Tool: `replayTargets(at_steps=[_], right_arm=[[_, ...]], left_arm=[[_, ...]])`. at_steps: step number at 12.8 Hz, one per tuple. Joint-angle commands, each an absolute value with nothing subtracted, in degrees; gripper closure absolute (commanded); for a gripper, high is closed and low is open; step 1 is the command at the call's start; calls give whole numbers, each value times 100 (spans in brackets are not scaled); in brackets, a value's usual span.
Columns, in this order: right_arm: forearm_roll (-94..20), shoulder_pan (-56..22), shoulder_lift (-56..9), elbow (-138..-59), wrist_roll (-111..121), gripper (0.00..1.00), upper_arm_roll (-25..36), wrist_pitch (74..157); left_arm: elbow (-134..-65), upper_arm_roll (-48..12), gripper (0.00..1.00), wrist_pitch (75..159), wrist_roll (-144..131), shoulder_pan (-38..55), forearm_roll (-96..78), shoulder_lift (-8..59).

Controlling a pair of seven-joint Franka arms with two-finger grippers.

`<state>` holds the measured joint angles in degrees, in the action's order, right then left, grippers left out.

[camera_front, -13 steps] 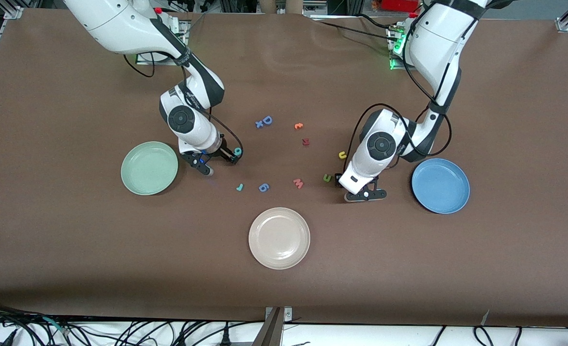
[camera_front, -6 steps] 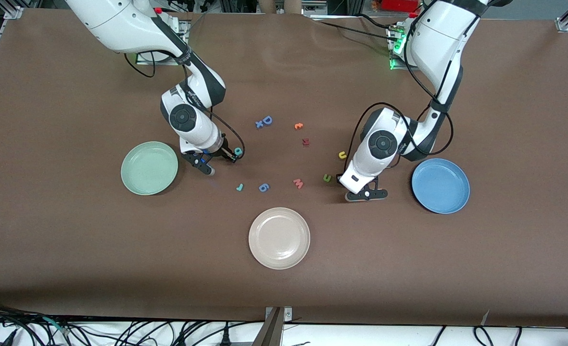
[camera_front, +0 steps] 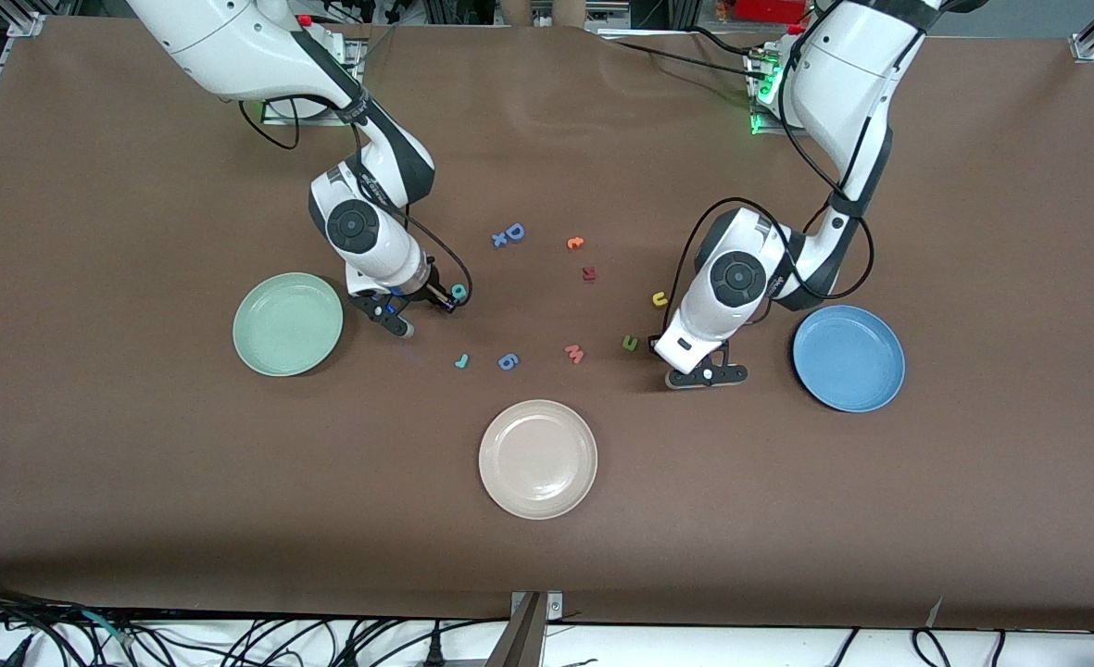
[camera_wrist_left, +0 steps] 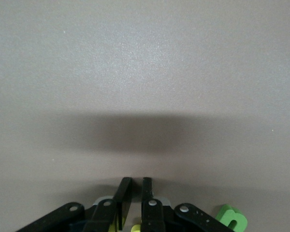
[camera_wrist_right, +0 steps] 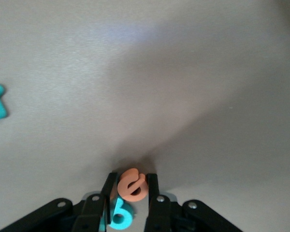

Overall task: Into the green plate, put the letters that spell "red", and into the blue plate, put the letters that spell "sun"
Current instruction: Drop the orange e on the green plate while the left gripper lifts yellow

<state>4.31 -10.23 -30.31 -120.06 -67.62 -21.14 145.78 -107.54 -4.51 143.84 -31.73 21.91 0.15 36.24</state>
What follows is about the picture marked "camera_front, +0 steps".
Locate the green plate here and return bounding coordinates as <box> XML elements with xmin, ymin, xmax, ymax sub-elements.
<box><xmin>233</xmin><ymin>272</ymin><xmax>345</xmax><ymax>378</ymax></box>

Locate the aluminium frame rail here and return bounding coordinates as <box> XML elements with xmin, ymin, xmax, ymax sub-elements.
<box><xmin>421</xmin><ymin>0</ymin><xmax>696</xmax><ymax>29</ymax></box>

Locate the long black table cable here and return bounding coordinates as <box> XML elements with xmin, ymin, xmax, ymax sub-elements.
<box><xmin>613</xmin><ymin>42</ymin><xmax>761</xmax><ymax>77</ymax></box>

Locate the short black table cable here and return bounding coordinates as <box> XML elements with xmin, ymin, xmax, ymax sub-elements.
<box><xmin>690</xmin><ymin>26</ymin><xmax>756</xmax><ymax>58</ymax></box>

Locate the grey metal bar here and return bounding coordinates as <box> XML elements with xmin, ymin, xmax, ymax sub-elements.
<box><xmin>484</xmin><ymin>593</ymin><xmax>547</xmax><ymax>667</ymax></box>

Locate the small metal clamp plate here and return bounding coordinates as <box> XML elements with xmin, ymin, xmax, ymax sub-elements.
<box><xmin>511</xmin><ymin>591</ymin><xmax>563</xmax><ymax>620</ymax></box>

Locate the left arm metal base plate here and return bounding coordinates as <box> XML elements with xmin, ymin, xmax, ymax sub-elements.
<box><xmin>748</xmin><ymin>51</ymin><xmax>790</xmax><ymax>136</ymax></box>

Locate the red box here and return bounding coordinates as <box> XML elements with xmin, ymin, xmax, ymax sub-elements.
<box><xmin>736</xmin><ymin>0</ymin><xmax>811</xmax><ymax>24</ymax></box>

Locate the blue plate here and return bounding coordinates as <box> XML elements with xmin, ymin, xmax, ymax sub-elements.
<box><xmin>792</xmin><ymin>305</ymin><xmax>906</xmax><ymax>413</ymax></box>

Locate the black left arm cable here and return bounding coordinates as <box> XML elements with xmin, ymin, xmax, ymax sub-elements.
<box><xmin>662</xmin><ymin>28</ymin><xmax>876</xmax><ymax>339</ymax></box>

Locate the brown table cover sheet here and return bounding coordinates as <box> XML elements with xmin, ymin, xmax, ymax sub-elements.
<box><xmin>0</xmin><ymin>14</ymin><xmax>1094</xmax><ymax>633</ymax></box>

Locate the teal cable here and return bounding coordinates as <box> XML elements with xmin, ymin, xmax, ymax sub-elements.
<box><xmin>82</xmin><ymin>610</ymin><xmax>137</xmax><ymax>647</ymax></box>

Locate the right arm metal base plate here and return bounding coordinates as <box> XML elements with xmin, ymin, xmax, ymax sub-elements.
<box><xmin>261</xmin><ymin>37</ymin><xmax>367</xmax><ymax>126</ymax></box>

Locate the black looped floor cable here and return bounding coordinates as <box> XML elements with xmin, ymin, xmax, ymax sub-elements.
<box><xmin>912</xmin><ymin>628</ymin><xmax>951</xmax><ymax>667</ymax></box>

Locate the beige plate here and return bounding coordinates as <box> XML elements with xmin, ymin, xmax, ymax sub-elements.
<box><xmin>478</xmin><ymin>399</ymin><xmax>598</xmax><ymax>521</ymax></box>

